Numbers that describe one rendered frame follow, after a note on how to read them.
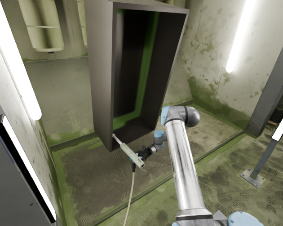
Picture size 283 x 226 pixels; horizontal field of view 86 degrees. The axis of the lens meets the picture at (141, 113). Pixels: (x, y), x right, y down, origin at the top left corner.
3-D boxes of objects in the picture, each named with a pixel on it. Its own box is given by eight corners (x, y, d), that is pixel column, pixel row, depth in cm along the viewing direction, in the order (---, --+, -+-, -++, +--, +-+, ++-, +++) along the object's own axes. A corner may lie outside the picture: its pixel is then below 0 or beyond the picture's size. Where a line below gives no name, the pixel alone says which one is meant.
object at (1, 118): (50, 212, 84) (-4, 115, 52) (54, 210, 85) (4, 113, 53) (51, 223, 79) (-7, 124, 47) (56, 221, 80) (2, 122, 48)
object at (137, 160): (143, 178, 137) (145, 161, 125) (139, 181, 134) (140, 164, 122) (115, 147, 169) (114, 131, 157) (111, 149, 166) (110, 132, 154)
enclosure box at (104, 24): (93, 129, 167) (82, -9, 91) (137, 113, 200) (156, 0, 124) (109, 152, 148) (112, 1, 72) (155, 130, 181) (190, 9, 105)
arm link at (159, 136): (165, 128, 150) (164, 138, 156) (153, 129, 149) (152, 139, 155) (167, 134, 141) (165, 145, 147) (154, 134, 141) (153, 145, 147)
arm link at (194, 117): (205, 102, 93) (176, 131, 155) (185, 102, 92) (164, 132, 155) (209, 120, 88) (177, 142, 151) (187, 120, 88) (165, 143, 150)
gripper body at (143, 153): (142, 163, 140) (151, 157, 147) (142, 157, 136) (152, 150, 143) (136, 158, 145) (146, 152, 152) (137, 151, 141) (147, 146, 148)
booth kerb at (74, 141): (52, 154, 201) (50, 146, 195) (52, 153, 203) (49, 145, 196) (192, 104, 330) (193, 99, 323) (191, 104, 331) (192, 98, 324)
